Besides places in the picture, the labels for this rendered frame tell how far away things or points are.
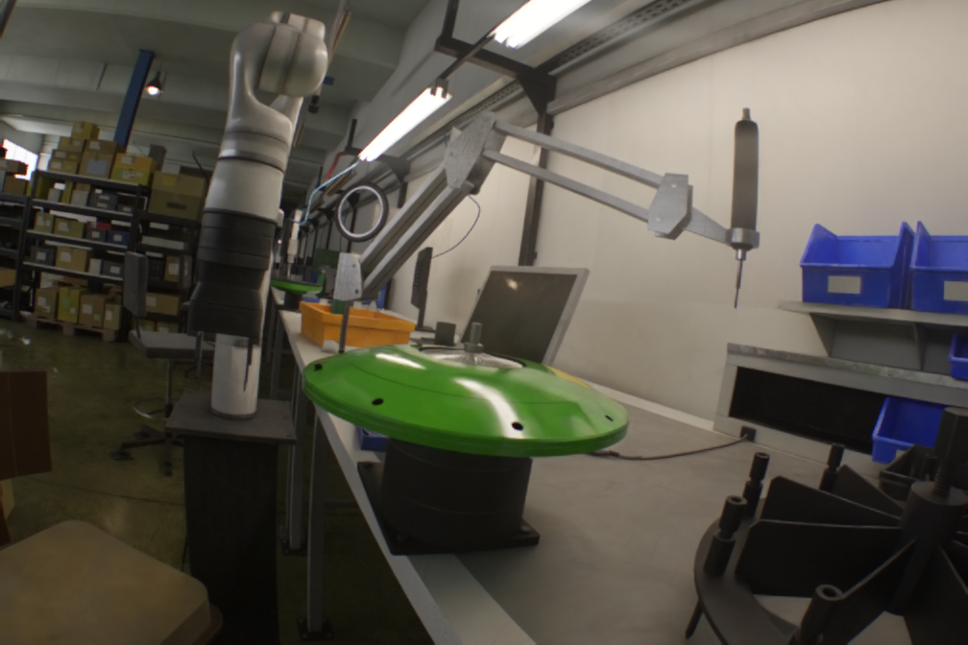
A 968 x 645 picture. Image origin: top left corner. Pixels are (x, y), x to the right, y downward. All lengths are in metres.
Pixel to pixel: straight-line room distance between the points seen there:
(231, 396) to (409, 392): 0.62
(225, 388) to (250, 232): 0.52
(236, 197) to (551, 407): 0.33
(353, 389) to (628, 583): 0.29
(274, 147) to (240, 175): 0.04
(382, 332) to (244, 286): 1.10
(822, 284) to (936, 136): 0.46
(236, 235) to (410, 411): 0.23
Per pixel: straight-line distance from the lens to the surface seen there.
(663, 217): 0.69
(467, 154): 0.87
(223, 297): 0.47
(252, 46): 0.50
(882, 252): 1.14
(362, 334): 1.51
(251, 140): 0.47
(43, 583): 0.89
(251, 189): 0.46
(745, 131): 0.73
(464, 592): 0.41
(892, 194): 1.18
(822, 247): 1.09
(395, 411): 0.33
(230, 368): 0.92
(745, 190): 0.70
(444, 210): 0.90
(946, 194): 1.16
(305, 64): 0.50
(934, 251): 1.11
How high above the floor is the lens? 1.15
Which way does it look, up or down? 1 degrees up
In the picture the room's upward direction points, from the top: 8 degrees clockwise
